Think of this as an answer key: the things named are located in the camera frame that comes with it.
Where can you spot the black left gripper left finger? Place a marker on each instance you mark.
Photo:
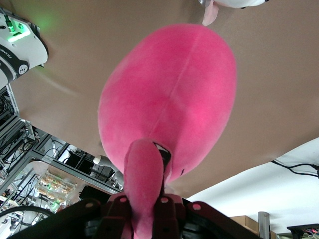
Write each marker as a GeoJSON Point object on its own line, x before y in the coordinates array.
{"type": "Point", "coordinates": [114, 219]}

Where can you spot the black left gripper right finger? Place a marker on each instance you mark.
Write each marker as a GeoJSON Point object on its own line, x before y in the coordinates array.
{"type": "Point", "coordinates": [169, 219]}

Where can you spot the bright pink round plush toy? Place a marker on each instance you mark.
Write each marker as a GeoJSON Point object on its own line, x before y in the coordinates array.
{"type": "Point", "coordinates": [169, 87]}

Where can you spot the clear tray of bread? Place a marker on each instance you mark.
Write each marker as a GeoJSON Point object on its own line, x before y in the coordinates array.
{"type": "Point", "coordinates": [54, 185]}

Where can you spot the brown cardboard box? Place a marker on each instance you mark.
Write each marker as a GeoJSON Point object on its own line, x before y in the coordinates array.
{"type": "Point", "coordinates": [243, 224]}

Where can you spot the aluminium profile rack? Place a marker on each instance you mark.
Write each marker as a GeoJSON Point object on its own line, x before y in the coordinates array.
{"type": "Point", "coordinates": [15, 129]}

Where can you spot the black electronics device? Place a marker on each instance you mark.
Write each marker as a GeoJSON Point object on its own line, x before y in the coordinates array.
{"type": "Point", "coordinates": [304, 230]}

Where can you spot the pale pink white plush puppy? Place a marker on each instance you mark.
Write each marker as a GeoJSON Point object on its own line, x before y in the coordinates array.
{"type": "Point", "coordinates": [210, 15]}

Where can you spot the grey metal post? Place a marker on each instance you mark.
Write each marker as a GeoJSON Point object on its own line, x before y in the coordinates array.
{"type": "Point", "coordinates": [264, 224]}

